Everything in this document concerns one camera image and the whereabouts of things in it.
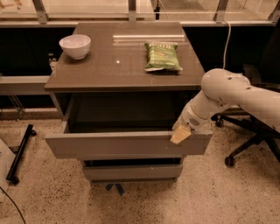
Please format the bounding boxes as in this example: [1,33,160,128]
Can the grey drawer cabinet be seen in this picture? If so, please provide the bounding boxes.
[45,22,204,183]

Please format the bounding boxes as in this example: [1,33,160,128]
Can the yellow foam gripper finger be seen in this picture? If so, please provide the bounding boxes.
[170,125,192,144]

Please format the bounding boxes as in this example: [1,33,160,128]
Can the white hanging cable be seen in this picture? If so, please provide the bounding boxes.
[221,20,232,70]

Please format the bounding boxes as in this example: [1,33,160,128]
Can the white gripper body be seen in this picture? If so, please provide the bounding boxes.
[172,101,211,130]

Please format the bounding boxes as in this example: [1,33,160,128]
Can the grey bottom drawer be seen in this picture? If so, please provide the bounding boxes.
[83,164,183,181]

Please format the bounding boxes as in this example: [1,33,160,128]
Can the grey drawer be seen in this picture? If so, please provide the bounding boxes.
[83,164,183,181]
[45,92,213,160]

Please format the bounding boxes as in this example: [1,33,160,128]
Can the black office chair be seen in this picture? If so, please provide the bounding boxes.
[212,24,280,167]

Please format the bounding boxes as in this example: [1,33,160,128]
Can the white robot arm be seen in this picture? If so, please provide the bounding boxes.
[171,68,280,144]

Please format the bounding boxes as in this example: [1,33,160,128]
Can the white board on floor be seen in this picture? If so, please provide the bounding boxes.
[0,139,15,203]

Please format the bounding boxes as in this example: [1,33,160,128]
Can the grey top drawer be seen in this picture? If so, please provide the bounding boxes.
[45,92,213,160]

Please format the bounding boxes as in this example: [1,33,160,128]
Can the green chip bag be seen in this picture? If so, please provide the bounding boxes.
[144,42,183,72]

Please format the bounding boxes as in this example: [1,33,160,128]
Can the black wheeled stand base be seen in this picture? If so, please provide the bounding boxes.
[6,124,37,185]

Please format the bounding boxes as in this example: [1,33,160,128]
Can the white ceramic bowl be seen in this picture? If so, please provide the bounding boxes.
[59,34,91,60]

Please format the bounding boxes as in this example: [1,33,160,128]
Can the black floor cable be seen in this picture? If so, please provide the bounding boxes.
[0,185,27,224]

